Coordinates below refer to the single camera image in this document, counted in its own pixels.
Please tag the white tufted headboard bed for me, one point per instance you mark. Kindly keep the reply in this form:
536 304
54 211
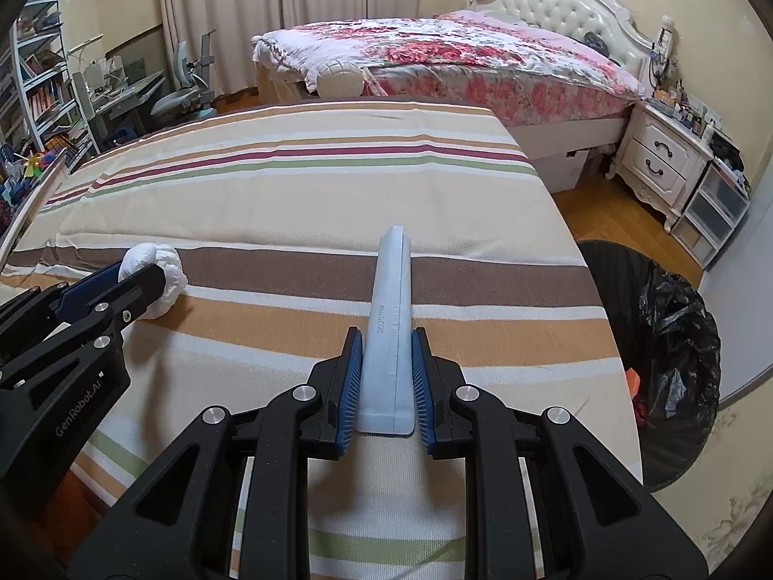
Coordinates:
604 25

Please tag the grey study desk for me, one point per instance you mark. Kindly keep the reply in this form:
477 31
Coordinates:
118 106

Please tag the white plastic drawer unit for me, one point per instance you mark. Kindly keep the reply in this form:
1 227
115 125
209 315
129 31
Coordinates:
717 206

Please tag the black trash bin with bag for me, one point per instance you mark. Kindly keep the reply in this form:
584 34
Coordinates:
666 335

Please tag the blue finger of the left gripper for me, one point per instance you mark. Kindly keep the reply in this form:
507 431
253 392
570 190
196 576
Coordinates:
78 300

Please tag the white bookshelf with books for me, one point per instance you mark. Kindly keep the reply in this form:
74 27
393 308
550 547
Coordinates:
39 105

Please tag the white storage box under bed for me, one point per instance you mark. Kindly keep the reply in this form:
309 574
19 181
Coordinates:
561 173

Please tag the white tissue ball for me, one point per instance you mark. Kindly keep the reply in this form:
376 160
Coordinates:
159 268

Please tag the striped bed sheet mattress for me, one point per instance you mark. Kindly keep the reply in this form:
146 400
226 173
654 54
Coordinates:
277 215

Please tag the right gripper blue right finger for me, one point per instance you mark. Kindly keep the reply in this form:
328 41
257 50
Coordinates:
424 404

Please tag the white two-drawer nightstand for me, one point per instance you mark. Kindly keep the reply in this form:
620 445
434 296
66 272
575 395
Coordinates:
660 161

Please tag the floral pink quilt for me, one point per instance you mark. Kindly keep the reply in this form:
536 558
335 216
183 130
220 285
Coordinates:
524 75

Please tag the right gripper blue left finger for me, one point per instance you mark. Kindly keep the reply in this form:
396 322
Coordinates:
348 398

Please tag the grey ergonomic desk chair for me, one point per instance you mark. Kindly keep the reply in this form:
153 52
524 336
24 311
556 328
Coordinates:
194 96

